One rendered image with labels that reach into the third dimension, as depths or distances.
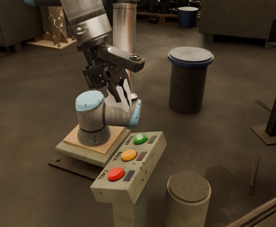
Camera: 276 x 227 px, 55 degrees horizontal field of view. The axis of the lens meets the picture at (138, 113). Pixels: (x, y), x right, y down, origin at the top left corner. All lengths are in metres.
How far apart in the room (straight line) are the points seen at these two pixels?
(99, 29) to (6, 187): 1.15
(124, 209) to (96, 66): 0.40
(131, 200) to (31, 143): 1.28
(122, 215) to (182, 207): 0.18
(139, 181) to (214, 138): 1.22
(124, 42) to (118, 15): 0.12
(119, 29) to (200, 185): 0.82
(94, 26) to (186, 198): 0.48
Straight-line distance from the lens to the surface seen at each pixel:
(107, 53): 0.65
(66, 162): 1.59
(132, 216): 0.80
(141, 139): 0.74
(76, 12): 0.64
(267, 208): 0.48
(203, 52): 1.98
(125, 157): 0.69
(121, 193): 0.62
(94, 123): 1.40
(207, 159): 1.64
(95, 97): 1.38
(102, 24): 0.64
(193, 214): 0.76
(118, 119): 1.35
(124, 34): 1.29
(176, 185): 0.75
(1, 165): 1.74
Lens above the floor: 1.07
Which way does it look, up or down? 33 degrees down
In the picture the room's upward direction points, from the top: straight up
